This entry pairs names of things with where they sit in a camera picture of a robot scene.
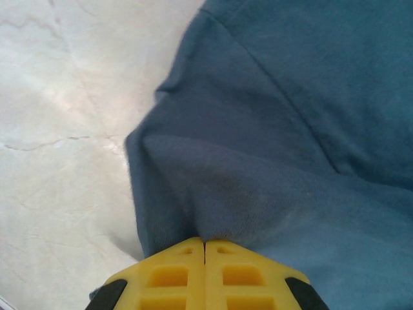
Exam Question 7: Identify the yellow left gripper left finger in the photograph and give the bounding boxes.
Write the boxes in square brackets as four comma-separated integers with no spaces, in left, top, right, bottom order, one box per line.
[85,237,206,310]

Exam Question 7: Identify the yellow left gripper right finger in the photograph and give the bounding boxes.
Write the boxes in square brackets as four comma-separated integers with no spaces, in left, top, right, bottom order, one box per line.
[204,238,330,310]

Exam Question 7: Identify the blue t-shirt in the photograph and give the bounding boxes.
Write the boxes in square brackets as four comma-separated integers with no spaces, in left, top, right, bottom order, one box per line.
[89,0,413,310]

